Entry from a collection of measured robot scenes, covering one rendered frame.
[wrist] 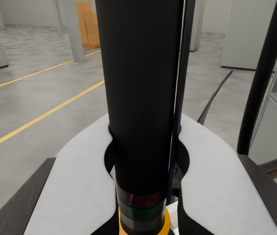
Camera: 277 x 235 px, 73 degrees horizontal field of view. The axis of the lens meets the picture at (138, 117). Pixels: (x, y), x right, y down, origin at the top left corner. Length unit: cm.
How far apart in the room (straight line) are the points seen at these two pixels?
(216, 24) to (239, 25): 677
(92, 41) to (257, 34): 561
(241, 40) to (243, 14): 56
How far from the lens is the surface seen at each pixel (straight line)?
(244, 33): 551
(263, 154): 163
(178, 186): 42
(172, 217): 20
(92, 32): 821
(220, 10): 1217
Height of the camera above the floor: 155
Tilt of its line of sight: 32 degrees down
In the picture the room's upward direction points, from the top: 1 degrees counter-clockwise
